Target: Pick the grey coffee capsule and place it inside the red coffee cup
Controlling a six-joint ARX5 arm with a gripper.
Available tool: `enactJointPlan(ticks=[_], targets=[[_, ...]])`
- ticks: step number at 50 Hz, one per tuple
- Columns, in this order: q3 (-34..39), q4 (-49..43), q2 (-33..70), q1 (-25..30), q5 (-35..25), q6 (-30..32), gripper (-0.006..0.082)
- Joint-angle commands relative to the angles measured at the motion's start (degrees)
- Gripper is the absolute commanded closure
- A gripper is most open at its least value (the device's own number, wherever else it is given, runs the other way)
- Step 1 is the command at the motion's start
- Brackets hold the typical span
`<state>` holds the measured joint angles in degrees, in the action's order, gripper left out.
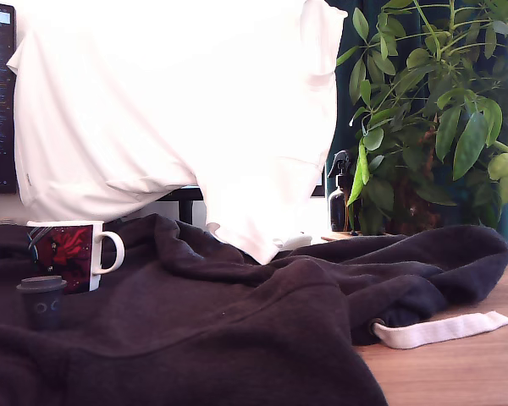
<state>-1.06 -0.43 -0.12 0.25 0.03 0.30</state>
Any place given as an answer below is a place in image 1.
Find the grey coffee capsule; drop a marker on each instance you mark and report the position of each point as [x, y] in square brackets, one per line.
[40, 304]

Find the red printed white coffee mug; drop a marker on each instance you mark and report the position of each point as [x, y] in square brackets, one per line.
[67, 254]

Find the white plastic device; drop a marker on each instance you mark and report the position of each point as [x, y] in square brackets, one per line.
[296, 242]

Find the dark glass spray bottle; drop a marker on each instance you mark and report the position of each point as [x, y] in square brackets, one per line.
[338, 203]

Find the wooden board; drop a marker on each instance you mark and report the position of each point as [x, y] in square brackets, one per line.
[338, 235]

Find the dark hooded sweatshirt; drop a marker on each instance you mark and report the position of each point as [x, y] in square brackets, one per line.
[220, 330]

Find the white t-shirt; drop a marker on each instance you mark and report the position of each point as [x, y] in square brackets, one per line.
[173, 97]

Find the green leafy houseplant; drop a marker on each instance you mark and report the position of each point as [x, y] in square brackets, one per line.
[444, 118]

